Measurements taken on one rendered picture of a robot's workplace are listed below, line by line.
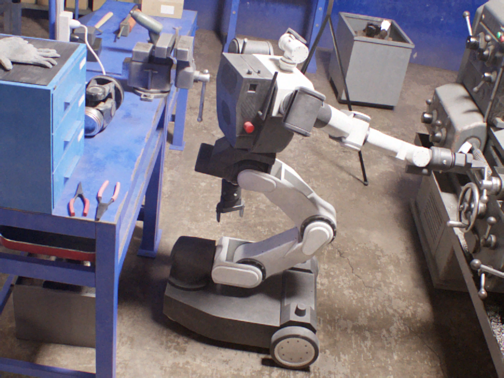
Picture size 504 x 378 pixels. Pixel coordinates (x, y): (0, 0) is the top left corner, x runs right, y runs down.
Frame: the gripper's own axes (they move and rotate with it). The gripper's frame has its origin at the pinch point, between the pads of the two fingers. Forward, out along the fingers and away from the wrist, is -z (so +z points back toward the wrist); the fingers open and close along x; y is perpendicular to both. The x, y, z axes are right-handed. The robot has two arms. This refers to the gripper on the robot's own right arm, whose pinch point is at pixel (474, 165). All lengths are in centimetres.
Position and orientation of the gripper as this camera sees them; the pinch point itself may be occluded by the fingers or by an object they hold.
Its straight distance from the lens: 254.9
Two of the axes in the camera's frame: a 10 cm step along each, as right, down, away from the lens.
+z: -9.9, -1.4, -0.6
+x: -0.9, 2.0, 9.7
